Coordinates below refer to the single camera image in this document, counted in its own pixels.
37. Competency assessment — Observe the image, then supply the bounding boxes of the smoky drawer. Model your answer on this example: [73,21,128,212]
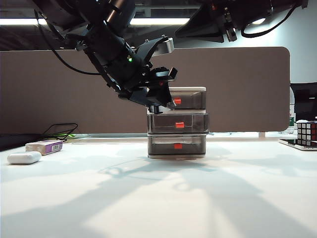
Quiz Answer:
[148,135,207,156]
[168,90,207,110]
[147,113,210,135]

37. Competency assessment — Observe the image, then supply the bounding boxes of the black Rubik's cube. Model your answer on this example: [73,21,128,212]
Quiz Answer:
[296,120,317,147]

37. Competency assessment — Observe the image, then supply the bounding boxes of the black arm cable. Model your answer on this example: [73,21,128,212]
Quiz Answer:
[34,9,100,75]
[241,4,298,38]

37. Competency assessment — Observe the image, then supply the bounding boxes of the white flat tablet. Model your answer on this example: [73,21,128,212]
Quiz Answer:
[279,138,317,152]

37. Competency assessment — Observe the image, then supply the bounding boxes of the brown desk partition panel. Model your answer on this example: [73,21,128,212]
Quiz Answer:
[0,47,291,136]

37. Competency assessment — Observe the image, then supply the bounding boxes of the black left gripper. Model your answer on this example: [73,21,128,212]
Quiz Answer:
[104,49,179,111]

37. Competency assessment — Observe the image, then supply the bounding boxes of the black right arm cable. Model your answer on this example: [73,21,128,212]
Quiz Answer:
[241,4,298,38]

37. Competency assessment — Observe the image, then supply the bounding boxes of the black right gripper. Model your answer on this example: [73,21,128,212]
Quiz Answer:
[175,0,271,44]

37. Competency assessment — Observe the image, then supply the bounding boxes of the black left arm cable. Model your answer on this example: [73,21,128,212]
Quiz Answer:
[34,9,100,75]

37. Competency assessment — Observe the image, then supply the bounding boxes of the black monitor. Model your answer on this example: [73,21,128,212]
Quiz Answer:
[290,83,317,123]

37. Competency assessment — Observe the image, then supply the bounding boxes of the smoky drawer at cabinet base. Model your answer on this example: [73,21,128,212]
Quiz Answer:
[148,135,207,156]

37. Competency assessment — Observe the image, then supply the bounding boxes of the smoky drawer under cabinet lid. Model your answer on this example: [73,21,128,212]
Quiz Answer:
[168,90,207,110]

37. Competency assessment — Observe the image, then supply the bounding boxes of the purple and white small box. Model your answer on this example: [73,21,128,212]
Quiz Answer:
[25,140,63,156]

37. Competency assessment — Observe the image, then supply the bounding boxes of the long ceiling light strip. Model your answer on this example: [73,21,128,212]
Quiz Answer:
[0,17,191,26]

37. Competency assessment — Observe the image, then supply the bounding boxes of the white earbuds case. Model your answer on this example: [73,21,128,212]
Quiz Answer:
[6,151,43,165]

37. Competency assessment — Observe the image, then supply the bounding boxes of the white mini drawer cabinet frame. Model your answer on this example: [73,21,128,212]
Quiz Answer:
[147,86,209,160]

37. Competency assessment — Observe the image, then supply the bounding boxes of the black cable bundle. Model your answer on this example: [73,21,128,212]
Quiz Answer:
[44,123,79,143]

